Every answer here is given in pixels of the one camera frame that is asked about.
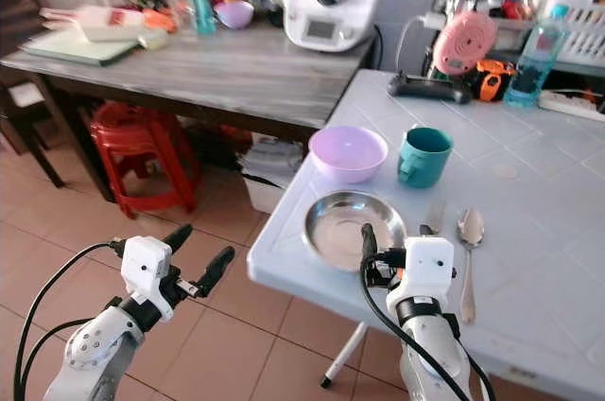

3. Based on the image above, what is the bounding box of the silver metal fork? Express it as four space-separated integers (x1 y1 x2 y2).
425 198 447 236

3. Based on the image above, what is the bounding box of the round steel plate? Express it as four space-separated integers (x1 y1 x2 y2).
303 190 407 271

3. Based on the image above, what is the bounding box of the silver metal spoon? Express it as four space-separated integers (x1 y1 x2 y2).
457 208 486 324

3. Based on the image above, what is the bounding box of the teal plastic mug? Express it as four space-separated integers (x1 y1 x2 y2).
397 126 455 188

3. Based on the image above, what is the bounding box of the large purple plastic bowl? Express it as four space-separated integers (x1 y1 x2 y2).
308 125 390 184

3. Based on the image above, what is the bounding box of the white storage box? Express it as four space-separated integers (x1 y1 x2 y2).
239 133 303 215

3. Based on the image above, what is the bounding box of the white folding table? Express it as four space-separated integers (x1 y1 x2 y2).
246 68 605 401

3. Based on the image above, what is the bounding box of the red plastic stool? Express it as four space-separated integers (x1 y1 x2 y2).
90 101 201 219

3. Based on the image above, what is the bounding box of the orange and black tool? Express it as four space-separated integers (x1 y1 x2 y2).
473 59 516 102

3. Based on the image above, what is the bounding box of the grey wood top table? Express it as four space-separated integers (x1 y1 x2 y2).
0 23 379 199

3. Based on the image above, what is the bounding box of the pink round device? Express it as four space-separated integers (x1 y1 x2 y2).
432 10 498 77

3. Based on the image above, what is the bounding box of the white power strip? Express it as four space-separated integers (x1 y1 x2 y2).
539 89 605 124

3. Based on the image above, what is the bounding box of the blue clear water bottle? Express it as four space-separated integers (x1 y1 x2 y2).
503 4 571 109

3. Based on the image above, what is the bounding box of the green cutting board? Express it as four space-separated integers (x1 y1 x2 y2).
21 27 143 67

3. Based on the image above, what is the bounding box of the white kitchen machine steel jug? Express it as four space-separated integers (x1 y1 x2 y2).
282 0 386 54

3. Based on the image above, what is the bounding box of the white and pink tray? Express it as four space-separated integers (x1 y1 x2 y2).
41 6 176 45

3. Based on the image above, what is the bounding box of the small purple bowl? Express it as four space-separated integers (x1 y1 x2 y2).
214 1 255 30

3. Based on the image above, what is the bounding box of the teal drinking bottle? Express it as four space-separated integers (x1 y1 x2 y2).
181 0 216 38

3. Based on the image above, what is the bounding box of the white plastic basket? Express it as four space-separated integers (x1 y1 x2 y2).
529 0 605 66

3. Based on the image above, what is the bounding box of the dark wooden chair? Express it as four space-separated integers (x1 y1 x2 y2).
0 0 58 156

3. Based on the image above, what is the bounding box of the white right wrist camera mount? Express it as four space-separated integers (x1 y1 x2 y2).
404 235 458 301

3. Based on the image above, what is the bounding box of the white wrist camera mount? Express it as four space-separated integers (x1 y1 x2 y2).
118 235 174 300
404 235 458 301

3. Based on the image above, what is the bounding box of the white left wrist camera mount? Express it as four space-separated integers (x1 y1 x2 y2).
118 235 174 300

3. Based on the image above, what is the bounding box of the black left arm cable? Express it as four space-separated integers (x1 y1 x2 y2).
12 240 126 401

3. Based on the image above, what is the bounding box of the black long handle tool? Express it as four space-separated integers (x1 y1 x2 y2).
388 72 472 104

